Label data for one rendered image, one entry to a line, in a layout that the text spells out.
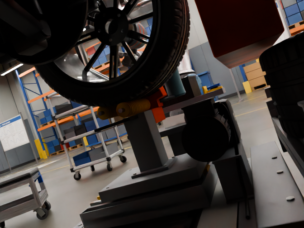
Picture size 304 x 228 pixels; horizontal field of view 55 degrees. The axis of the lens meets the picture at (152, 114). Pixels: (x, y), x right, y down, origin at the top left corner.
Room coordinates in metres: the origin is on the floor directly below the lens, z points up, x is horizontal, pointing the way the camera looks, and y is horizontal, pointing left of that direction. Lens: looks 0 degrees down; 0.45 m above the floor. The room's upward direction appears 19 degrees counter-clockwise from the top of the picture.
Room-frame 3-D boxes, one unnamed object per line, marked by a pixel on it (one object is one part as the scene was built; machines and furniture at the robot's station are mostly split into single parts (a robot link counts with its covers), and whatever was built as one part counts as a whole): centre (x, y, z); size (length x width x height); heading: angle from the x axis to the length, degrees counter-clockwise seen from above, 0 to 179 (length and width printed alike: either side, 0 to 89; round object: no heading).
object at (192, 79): (1.62, -0.18, 0.51); 0.20 x 0.14 x 0.13; 63
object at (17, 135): (10.40, 4.97, 0.98); 1.50 x 0.50 x 1.95; 64
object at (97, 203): (1.20, 0.10, 0.13); 0.50 x 0.36 x 0.10; 71
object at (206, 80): (7.36, -1.45, 0.49); 0.64 x 0.54 x 0.97; 161
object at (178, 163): (1.19, 0.06, 0.32); 0.40 x 0.30 x 0.28; 71
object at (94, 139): (6.84, 1.13, 0.48); 1.00 x 0.60 x 0.96; 62
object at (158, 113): (1.31, 0.02, 0.48); 0.16 x 0.12 x 0.17; 161
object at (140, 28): (1.42, -0.02, 0.85); 0.21 x 0.14 x 0.14; 161
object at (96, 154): (3.31, 0.75, 0.50); 0.54 x 0.42 x 1.00; 71
